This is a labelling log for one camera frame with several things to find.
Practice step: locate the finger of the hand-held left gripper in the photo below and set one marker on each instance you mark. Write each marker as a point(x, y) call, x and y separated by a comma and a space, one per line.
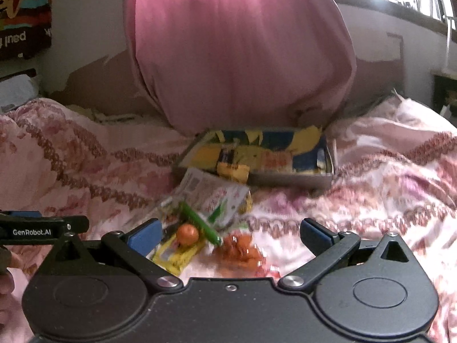
point(43, 230)

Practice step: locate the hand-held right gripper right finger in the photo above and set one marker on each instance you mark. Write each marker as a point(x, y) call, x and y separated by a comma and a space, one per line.
point(314, 235)

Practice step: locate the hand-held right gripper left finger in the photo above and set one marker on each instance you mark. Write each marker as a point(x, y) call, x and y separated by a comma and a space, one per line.
point(146, 238)

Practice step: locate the yellow green snack packet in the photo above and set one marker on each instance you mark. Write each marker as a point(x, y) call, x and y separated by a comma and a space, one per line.
point(175, 260)

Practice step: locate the small orange ball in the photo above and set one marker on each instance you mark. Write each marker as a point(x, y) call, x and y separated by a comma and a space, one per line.
point(187, 235)

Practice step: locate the green stick packet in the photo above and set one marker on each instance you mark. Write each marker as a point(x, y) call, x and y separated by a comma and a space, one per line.
point(200, 221)

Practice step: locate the shallow cardboard box tray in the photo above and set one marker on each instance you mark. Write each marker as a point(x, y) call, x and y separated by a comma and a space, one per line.
point(285, 180)

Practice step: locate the white snack packet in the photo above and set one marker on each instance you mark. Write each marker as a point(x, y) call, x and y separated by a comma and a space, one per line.
point(203, 189)

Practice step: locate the clear packet of red snacks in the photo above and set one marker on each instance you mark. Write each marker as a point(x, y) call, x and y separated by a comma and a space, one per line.
point(239, 252)

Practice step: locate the yellow brown snack packet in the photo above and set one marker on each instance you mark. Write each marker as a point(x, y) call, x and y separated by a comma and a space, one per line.
point(234, 173)

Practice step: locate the person's left hand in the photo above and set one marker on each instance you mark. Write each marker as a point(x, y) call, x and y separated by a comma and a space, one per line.
point(15, 260)

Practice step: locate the pink floral blanket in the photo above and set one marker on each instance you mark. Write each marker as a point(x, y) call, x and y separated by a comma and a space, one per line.
point(89, 157)

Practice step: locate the small dark blue packet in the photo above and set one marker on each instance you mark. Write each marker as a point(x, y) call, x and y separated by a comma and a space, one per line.
point(226, 156)

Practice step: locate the cream cloth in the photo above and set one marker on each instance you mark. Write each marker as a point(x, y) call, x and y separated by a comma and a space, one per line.
point(107, 116)

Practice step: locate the white pillow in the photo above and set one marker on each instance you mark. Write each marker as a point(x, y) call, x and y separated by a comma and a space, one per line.
point(18, 91)

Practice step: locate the dark nightstand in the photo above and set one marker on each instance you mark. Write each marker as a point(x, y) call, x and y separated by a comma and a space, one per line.
point(446, 89)

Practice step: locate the large pink pillow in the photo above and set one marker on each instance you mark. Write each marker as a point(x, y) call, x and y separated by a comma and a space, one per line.
point(232, 43)

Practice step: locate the colourful printed bag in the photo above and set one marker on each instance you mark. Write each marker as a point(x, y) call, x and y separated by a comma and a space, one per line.
point(25, 7)

